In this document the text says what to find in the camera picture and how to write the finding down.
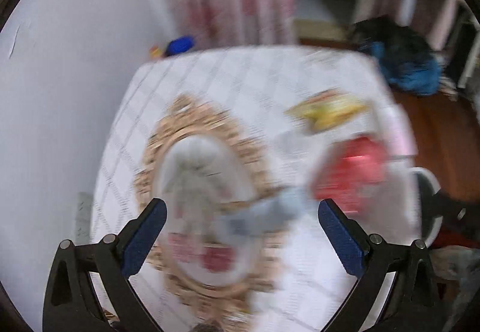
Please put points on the yellow snack packet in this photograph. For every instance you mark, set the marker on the yellow snack packet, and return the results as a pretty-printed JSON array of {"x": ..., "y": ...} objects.
[{"x": 328, "y": 109}]

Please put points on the white pink toothpaste box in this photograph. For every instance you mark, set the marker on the white pink toothpaste box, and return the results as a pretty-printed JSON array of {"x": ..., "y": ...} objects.
[{"x": 394, "y": 129}]

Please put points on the blue cap bottle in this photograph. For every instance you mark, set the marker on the blue cap bottle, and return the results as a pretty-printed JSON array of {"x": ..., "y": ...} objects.
[{"x": 179, "y": 46}]

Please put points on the red soda can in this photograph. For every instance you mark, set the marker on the red soda can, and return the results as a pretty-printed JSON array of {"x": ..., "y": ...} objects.
[{"x": 352, "y": 173}]

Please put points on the white round trash bin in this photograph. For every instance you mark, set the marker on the white round trash bin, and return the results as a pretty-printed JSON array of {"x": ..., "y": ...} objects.
[{"x": 428, "y": 186}]

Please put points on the orange yellow small bottle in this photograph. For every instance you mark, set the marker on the orange yellow small bottle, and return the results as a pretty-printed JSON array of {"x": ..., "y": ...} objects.
[{"x": 156, "y": 53}]

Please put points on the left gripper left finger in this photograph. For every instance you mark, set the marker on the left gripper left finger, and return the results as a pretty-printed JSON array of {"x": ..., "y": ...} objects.
[{"x": 71, "y": 302}]

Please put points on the beige door mat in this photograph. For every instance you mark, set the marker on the beige door mat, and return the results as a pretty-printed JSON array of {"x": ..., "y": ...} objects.
[{"x": 308, "y": 29}]

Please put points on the light blue bed blanket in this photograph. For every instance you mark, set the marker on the light blue bed blanket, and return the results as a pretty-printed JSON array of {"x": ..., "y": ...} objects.
[{"x": 460, "y": 264}]

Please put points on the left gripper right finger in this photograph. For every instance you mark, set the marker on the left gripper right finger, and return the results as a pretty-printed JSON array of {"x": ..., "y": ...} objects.
[{"x": 412, "y": 303}]

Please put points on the blue black clothes pile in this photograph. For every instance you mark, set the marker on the blue black clothes pile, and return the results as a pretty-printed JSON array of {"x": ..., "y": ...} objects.
[{"x": 405, "y": 59}]

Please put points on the white patterned tablecloth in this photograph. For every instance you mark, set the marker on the white patterned tablecloth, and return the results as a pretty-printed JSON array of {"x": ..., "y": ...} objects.
[{"x": 207, "y": 133}]

